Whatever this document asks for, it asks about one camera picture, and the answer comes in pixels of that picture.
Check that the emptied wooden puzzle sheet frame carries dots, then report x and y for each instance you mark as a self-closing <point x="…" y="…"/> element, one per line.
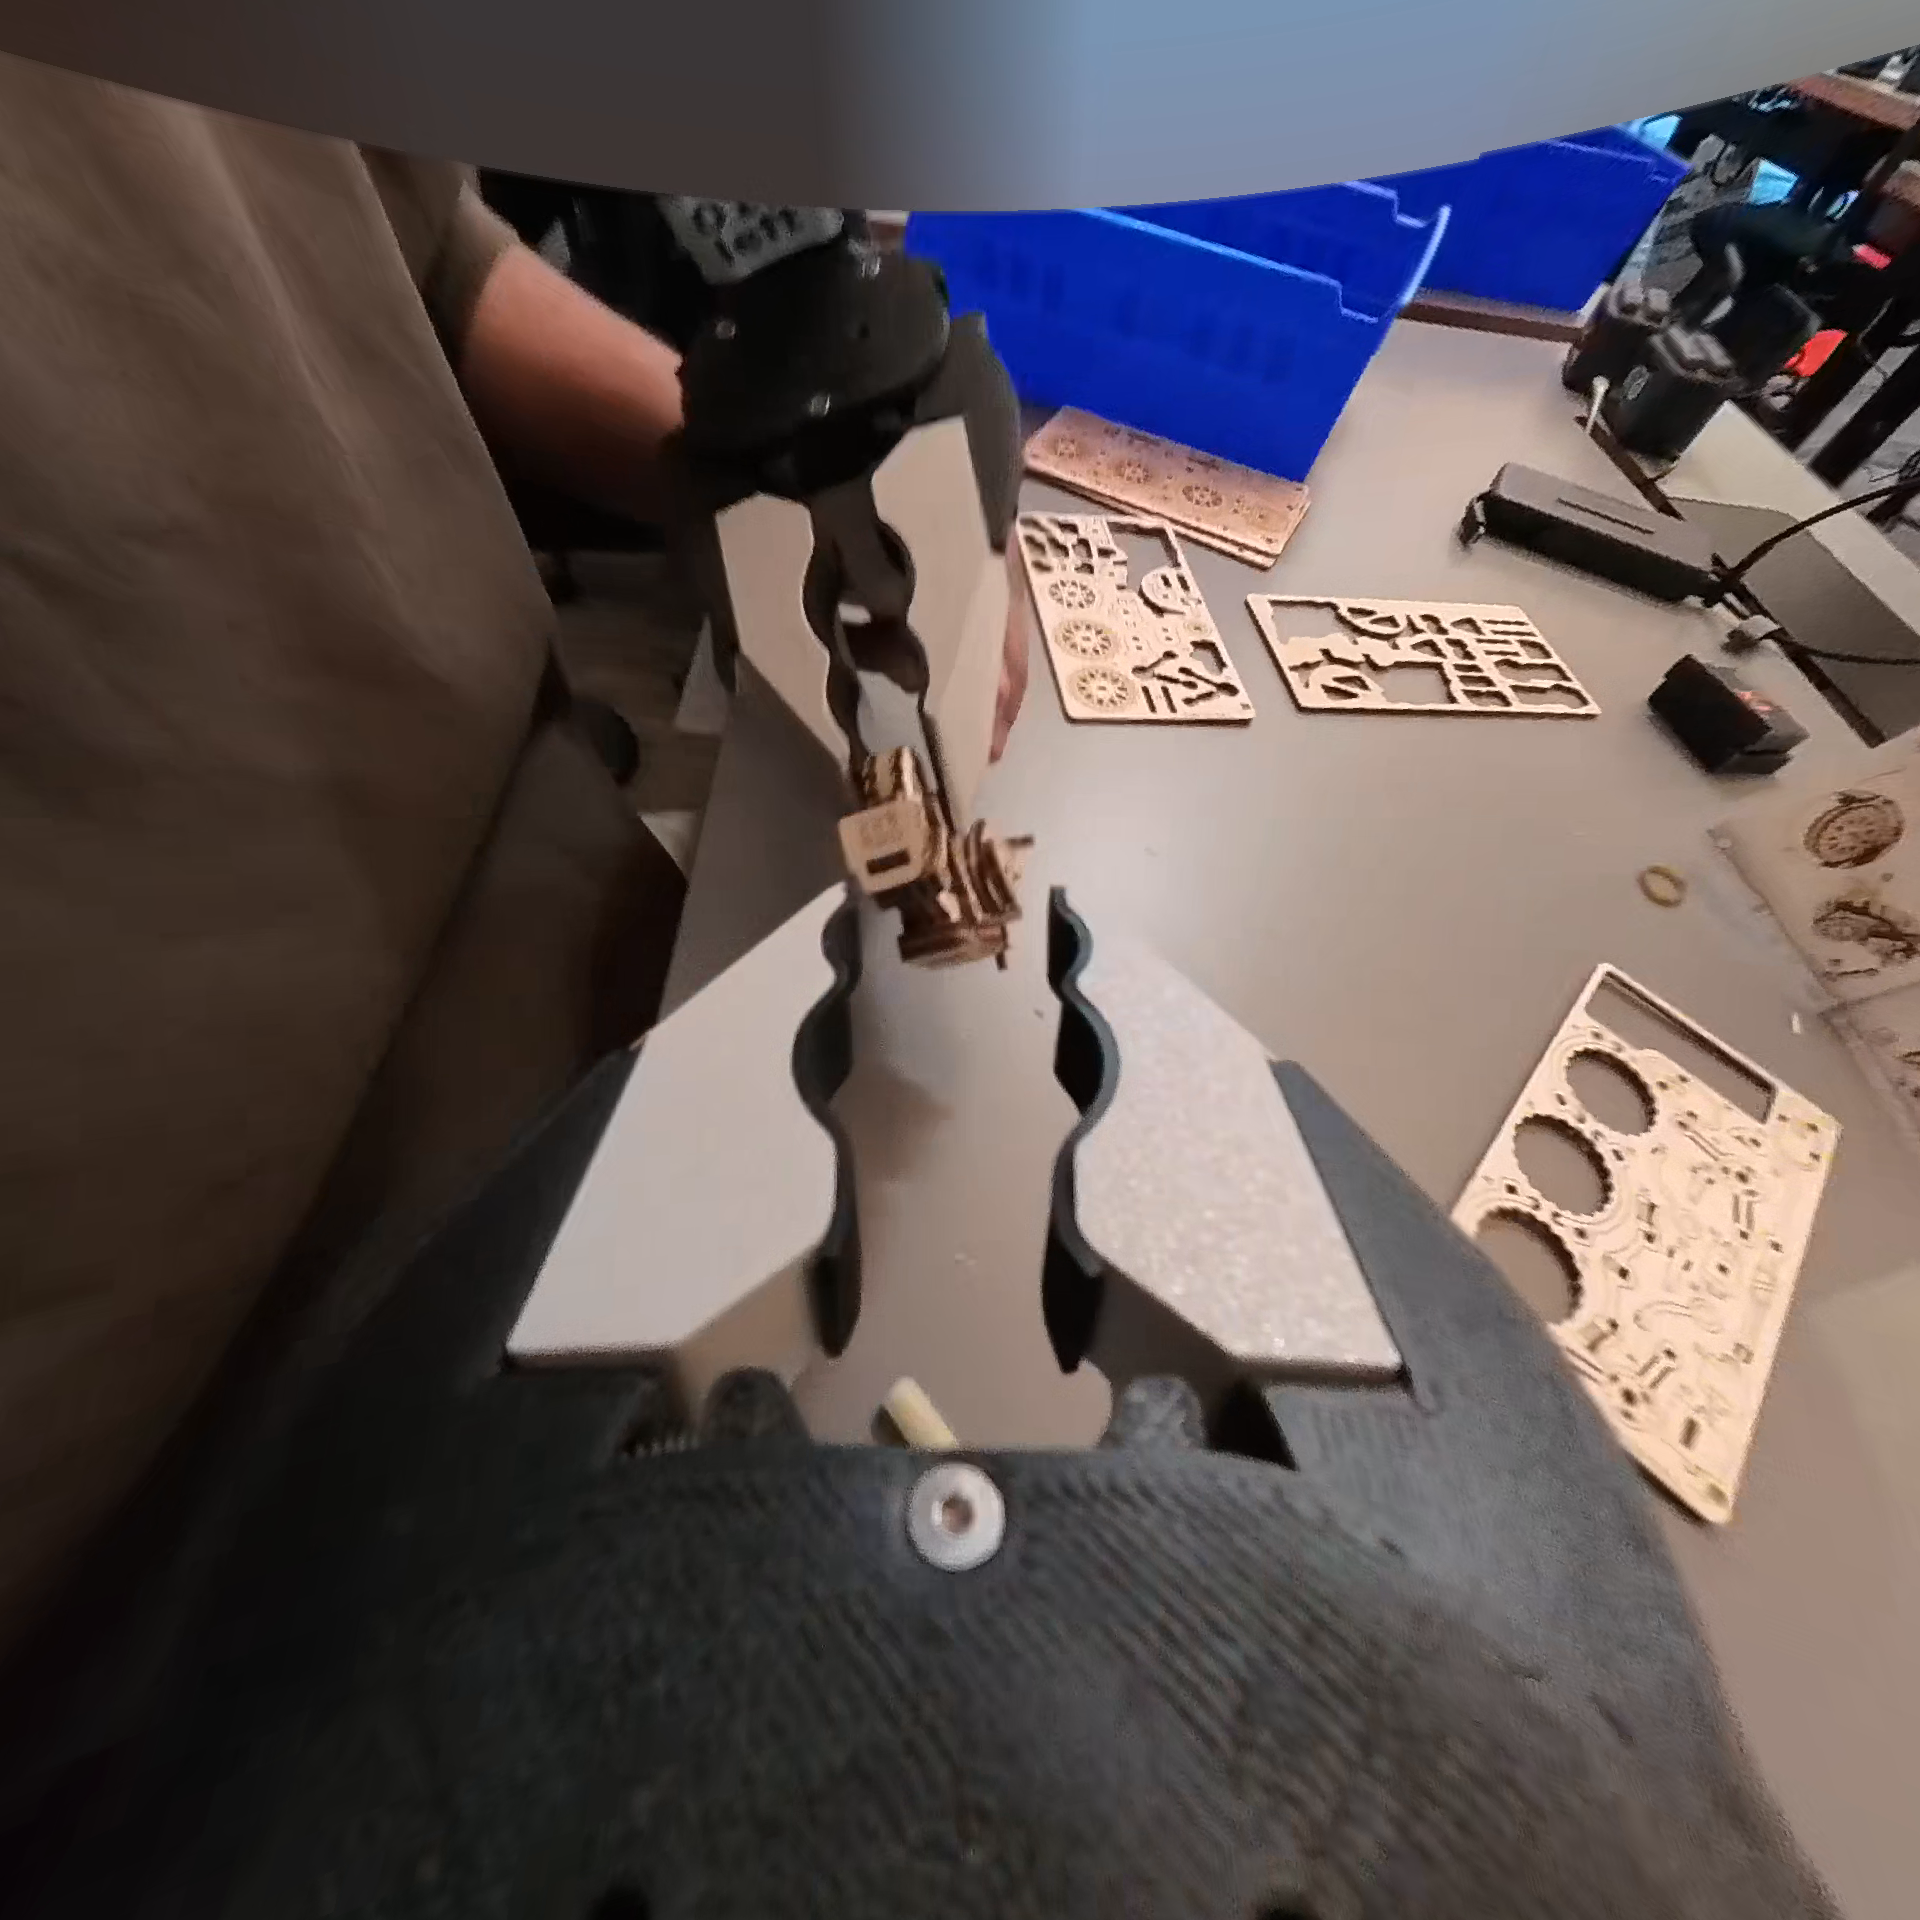
<point x="1275" y="661"/>

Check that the small wooden puzzle model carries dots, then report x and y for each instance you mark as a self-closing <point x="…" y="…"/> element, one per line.
<point x="930" y="870"/>

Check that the grey desk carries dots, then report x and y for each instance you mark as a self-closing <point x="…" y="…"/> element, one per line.
<point x="1348" y="902"/>

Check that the printed instruction sheet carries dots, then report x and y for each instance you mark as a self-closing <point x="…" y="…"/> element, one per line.
<point x="1881" y="1043"/>
<point x="1798" y="885"/>

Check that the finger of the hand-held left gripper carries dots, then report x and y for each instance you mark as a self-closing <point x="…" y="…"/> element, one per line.
<point x="961" y="600"/>
<point x="763" y="600"/>

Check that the long blue plastic bin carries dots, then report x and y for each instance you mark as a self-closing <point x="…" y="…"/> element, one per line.
<point x="1545" y="211"/>

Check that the long black flat device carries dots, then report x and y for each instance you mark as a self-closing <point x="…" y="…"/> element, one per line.
<point x="1589" y="525"/>

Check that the black battery charger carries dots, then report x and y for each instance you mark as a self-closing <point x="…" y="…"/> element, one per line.
<point x="1693" y="346"/>

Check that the person's olive shirt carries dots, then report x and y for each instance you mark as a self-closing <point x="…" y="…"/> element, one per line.
<point x="224" y="751"/>

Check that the stack of wooden puzzle sheets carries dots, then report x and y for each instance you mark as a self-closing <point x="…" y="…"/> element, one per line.
<point x="1185" y="488"/>

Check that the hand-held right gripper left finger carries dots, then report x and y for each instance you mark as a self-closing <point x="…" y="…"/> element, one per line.
<point x="675" y="1202"/>

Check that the wooden puzzle sheet round holes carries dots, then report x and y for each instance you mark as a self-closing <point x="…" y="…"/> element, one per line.
<point x="1693" y="1245"/>

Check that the wooden puzzle sheet with wheels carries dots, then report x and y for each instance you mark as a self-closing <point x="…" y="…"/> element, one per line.
<point x="1050" y="691"/>

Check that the person's left hand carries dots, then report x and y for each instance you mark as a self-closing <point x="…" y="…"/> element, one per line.
<point x="1013" y="691"/>

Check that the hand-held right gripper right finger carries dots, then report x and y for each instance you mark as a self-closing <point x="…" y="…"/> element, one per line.
<point x="1229" y="1202"/>

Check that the person's left forearm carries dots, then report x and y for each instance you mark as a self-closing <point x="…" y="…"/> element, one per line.
<point x="569" y="376"/>

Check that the small black box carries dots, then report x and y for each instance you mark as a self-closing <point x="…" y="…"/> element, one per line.
<point x="1724" y="714"/>

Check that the grey flat box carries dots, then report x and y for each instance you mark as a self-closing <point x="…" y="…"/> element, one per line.
<point x="1829" y="630"/>

